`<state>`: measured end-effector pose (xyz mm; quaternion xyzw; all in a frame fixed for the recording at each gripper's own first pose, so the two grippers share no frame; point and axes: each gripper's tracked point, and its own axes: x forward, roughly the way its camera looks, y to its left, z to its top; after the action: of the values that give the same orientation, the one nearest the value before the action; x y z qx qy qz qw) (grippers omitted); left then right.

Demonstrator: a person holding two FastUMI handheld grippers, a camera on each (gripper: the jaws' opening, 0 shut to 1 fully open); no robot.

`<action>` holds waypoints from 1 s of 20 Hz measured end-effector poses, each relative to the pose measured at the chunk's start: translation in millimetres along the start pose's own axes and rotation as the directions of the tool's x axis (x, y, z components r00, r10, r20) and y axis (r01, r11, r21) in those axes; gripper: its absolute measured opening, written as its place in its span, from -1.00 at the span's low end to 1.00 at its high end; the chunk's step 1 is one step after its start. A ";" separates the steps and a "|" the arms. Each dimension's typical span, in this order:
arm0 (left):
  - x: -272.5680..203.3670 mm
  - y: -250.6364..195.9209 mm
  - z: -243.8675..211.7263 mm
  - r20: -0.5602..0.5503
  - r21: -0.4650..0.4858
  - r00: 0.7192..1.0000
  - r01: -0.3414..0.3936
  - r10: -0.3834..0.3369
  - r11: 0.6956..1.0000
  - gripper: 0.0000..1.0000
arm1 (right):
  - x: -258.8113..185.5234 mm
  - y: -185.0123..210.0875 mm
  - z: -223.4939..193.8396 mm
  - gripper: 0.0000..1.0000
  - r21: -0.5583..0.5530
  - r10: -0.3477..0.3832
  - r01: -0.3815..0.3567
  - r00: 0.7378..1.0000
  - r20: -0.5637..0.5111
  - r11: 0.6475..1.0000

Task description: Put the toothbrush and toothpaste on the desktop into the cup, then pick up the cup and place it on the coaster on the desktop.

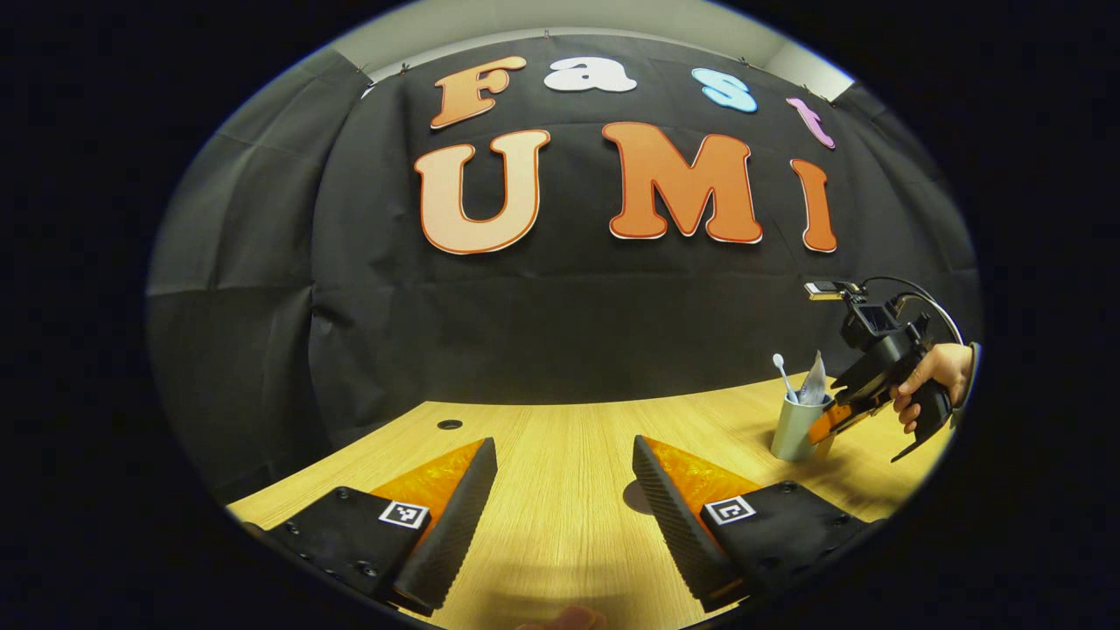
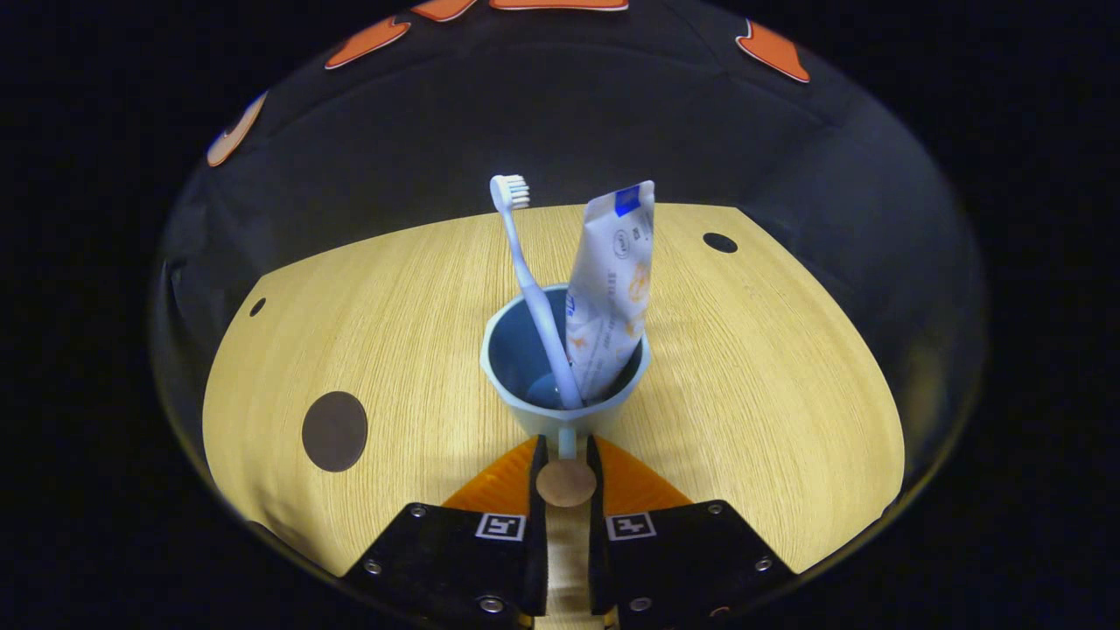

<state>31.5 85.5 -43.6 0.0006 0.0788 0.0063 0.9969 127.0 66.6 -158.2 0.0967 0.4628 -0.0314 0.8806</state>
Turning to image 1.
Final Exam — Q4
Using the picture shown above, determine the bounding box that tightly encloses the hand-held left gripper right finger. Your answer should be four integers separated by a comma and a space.
632, 435, 876, 613

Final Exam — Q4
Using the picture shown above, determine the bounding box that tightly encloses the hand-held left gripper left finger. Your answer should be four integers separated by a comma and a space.
241, 437, 498, 616

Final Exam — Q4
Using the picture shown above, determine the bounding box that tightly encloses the white toothpaste tube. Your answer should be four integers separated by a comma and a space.
798, 350, 829, 406

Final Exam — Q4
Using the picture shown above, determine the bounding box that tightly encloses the pale green cup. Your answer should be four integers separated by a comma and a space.
770, 389, 837, 463

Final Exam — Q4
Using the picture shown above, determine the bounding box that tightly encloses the wooden desktop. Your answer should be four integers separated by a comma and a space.
226, 372, 955, 630

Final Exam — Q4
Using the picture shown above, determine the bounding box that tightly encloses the black backdrop cloth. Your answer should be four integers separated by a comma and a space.
144, 35, 983, 504

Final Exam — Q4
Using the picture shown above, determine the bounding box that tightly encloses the black cable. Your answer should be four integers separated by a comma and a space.
862, 276, 965, 347

